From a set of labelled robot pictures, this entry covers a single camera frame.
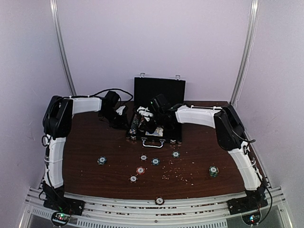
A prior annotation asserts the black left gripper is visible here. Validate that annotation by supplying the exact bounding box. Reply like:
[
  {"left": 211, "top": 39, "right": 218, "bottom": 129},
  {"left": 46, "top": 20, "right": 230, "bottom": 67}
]
[{"left": 100, "top": 108, "right": 130, "bottom": 130}]

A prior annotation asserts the black poker set case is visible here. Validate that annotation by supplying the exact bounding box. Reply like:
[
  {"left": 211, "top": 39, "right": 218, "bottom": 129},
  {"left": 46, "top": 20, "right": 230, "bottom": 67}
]
[{"left": 126, "top": 73, "right": 186, "bottom": 147}]

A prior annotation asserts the blue green 50 chip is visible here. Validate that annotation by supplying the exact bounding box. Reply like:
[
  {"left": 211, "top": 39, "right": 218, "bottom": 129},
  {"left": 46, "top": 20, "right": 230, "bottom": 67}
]
[{"left": 151, "top": 158, "right": 161, "bottom": 166}]

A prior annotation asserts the teal chip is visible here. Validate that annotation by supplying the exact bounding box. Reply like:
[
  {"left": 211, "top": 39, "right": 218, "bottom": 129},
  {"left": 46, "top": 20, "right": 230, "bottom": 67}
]
[{"left": 171, "top": 151, "right": 180, "bottom": 158}]

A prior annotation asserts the blue white chip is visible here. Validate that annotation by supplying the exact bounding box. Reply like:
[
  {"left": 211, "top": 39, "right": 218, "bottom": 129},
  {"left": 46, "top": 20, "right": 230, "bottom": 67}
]
[{"left": 97, "top": 156, "right": 107, "bottom": 165}]

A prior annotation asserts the red poker chip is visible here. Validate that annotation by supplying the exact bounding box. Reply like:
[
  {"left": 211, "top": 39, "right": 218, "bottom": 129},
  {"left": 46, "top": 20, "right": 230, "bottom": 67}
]
[{"left": 136, "top": 166, "right": 145, "bottom": 175}]

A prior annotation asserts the brown black 100 chip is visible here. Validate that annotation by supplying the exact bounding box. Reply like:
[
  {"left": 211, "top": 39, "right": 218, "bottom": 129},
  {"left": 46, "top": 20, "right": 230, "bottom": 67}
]
[{"left": 129, "top": 175, "right": 138, "bottom": 183}]

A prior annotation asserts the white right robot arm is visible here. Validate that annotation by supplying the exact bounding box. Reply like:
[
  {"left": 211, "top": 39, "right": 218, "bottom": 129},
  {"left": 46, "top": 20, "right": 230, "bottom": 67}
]
[{"left": 136, "top": 104, "right": 263, "bottom": 191}]

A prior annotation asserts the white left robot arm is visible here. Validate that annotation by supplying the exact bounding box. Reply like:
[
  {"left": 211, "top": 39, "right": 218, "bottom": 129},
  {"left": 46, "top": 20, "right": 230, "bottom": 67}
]
[{"left": 42, "top": 95, "right": 128, "bottom": 189}]

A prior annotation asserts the blue yellow card deck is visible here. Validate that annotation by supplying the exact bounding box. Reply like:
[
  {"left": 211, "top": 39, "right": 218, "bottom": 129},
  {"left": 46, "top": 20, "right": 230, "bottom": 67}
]
[{"left": 145, "top": 127, "right": 163, "bottom": 137}]

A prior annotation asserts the left row of poker chips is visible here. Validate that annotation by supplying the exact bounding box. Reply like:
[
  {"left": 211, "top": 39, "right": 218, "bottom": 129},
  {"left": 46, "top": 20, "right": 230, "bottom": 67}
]
[{"left": 129, "top": 114, "right": 141, "bottom": 140}]

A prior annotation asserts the green right poker chip stack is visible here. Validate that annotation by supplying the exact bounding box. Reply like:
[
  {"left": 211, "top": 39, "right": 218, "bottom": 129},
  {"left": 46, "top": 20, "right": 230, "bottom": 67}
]
[{"left": 209, "top": 166, "right": 219, "bottom": 178}]

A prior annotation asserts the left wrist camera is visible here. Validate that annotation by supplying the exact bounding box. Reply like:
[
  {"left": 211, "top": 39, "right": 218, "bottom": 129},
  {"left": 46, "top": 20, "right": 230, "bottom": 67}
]
[{"left": 104, "top": 91, "right": 120, "bottom": 108}]

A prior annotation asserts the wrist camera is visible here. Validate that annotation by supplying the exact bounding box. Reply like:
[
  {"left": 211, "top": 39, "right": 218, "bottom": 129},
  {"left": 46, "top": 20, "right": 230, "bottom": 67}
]
[
  {"left": 150, "top": 94, "right": 171, "bottom": 113},
  {"left": 104, "top": 91, "right": 120, "bottom": 108}
]

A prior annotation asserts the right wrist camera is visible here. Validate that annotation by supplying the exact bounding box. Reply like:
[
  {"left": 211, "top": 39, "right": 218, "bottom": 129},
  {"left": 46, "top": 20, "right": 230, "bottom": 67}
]
[{"left": 150, "top": 94, "right": 171, "bottom": 113}]

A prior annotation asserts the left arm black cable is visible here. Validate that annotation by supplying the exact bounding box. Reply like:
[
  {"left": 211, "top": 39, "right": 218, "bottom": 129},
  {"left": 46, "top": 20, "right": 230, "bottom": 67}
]
[{"left": 94, "top": 88, "right": 134, "bottom": 105}]

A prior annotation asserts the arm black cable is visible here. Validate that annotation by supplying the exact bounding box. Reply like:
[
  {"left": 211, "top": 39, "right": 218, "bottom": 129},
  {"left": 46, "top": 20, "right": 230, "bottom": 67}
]
[
  {"left": 94, "top": 88, "right": 134, "bottom": 105},
  {"left": 231, "top": 123, "right": 274, "bottom": 225}
]

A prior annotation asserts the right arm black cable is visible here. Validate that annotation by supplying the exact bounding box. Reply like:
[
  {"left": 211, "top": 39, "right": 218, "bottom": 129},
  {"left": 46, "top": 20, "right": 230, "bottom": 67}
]
[{"left": 231, "top": 123, "right": 274, "bottom": 225}]

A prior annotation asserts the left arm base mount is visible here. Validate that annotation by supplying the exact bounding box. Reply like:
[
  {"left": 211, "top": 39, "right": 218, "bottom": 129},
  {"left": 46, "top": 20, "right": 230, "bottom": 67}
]
[{"left": 42, "top": 181, "right": 85, "bottom": 216}]

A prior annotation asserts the left aluminium frame post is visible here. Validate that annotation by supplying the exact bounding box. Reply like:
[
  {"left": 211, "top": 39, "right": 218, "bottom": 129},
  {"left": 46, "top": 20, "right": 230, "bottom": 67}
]
[{"left": 49, "top": 0, "right": 76, "bottom": 96}]

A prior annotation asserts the aluminium frame post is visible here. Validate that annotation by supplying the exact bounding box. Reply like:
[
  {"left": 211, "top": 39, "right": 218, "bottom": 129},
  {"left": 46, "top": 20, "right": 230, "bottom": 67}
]
[
  {"left": 230, "top": 0, "right": 259, "bottom": 107},
  {"left": 49, "top": 0, "right": 76, "bottom": 96}
]

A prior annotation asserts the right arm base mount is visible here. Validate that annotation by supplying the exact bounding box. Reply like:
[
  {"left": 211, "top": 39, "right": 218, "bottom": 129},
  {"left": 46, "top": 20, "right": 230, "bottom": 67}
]
[{"left": 227, "top": 186, "right": 268, "bottom": 226}]

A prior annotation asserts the right aluminium frame post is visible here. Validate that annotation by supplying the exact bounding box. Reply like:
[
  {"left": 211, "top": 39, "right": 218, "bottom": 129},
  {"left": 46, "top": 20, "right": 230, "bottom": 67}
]
[{"left": 230, "top": 0, "right": 259, "bottom": 107}]

